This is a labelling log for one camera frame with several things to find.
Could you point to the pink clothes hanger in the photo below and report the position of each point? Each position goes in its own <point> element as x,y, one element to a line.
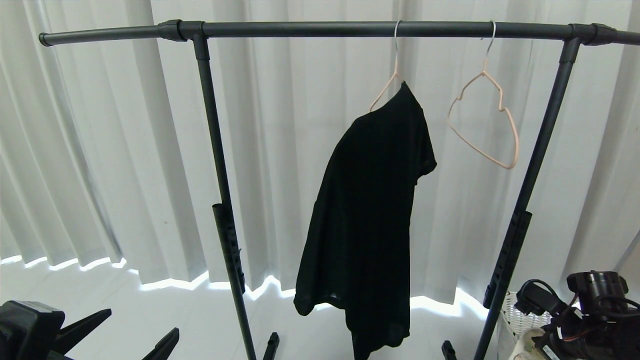
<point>505,112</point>
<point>395,55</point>

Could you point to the white curtain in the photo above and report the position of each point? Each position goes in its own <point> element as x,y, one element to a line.
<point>310,150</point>

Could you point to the black short-sleeved shirt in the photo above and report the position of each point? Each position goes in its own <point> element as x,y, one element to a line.
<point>360,225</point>

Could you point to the black clothes rack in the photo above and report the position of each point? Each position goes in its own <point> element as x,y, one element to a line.
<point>350,29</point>

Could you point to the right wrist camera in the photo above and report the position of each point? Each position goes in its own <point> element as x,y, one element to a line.
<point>537,300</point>

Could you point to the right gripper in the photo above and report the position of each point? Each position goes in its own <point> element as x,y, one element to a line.
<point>565,345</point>

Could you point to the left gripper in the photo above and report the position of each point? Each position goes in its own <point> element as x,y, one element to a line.
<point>25,330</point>

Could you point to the white laundry basket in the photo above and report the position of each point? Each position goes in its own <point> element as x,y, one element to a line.
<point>515,320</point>

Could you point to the cream printed garment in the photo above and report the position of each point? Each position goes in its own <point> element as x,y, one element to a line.
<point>527,345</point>

